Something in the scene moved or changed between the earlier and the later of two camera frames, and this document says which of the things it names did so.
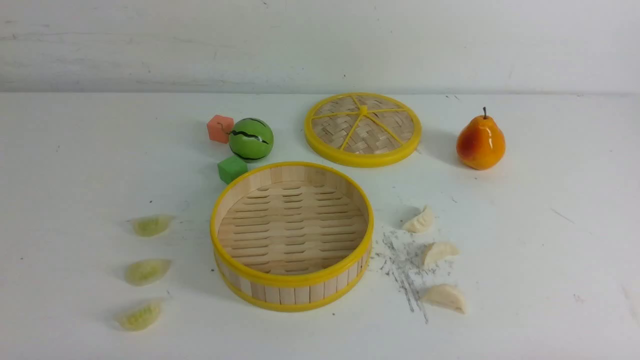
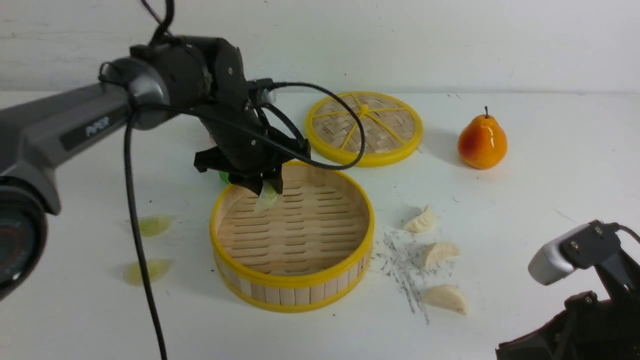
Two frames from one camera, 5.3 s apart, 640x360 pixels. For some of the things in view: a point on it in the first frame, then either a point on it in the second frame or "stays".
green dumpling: x=139 y=318 -> x=268 y=197
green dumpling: x=145 y=272 stays
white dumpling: x=440 y=249 stays
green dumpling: x=152 y=226 stays
